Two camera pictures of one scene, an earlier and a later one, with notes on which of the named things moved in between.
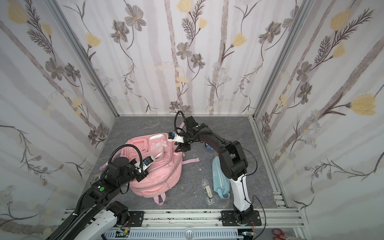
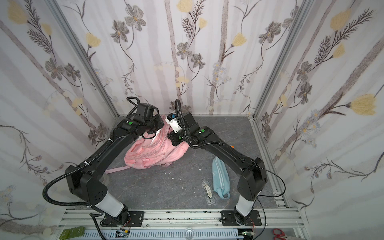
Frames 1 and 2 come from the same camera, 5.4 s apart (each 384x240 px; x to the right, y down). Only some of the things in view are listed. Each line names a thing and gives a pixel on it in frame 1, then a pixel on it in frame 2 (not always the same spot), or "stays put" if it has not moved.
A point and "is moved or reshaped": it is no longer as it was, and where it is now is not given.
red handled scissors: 279,232 stays put
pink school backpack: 164,169 is moved or reshaped
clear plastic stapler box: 208,192 stays put
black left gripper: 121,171 -> 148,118
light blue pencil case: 221,183 stays put
